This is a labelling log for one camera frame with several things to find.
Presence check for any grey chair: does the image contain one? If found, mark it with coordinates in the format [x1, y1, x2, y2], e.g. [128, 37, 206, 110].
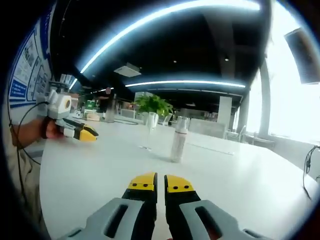
[243, 132, 276, 151]

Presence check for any white flat strip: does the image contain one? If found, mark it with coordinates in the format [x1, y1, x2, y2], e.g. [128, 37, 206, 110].
[186, 141, 235, 156]

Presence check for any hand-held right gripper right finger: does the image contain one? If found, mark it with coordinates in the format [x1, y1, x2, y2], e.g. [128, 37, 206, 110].
[163, 174, 266, 240]

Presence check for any blue and white wall poster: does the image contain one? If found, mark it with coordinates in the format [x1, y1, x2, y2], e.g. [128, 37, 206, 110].
[8, 4, 56, 110]

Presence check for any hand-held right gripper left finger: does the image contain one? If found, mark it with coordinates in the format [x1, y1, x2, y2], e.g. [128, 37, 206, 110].
[64, 171, 159, 240]

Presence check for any green potted plant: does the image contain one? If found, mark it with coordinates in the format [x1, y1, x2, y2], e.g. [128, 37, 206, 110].
[134, 93, 175, 119]

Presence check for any person's beige clothing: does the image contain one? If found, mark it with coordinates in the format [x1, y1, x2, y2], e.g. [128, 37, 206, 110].
[3, 139, 48, 238]

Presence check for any person's left hand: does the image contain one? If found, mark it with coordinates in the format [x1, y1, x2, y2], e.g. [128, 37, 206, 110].
[41, 116, 67, 140]

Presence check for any dark wall screen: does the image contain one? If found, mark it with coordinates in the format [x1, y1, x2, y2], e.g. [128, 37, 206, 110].
[283, 26, 320, 85]

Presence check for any white pump bottle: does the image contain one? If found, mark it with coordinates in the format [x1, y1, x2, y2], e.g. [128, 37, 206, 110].
[170, 129, 188, 164]

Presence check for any clear tall stemmed glass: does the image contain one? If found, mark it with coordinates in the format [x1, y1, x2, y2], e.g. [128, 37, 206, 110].
[138, 111, 159, 151]

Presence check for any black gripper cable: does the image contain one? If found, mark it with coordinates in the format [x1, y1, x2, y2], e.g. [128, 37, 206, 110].
[6, 100, 51, 208]

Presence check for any ceiling air conditioner unit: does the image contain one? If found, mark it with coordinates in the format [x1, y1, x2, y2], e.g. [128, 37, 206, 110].
[113, 62, 143, 77]

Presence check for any long ceiling light strip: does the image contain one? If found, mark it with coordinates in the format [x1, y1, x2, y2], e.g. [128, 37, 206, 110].
[79, 0, 261, 74]
[124, 79, 247, 89]

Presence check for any thin black cable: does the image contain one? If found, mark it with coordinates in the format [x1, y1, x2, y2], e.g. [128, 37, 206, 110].
[302, 144, 320, 201]

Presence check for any clear pump bottle cover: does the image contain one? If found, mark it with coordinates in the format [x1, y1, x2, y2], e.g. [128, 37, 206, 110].
[175, 115, 190, 134]

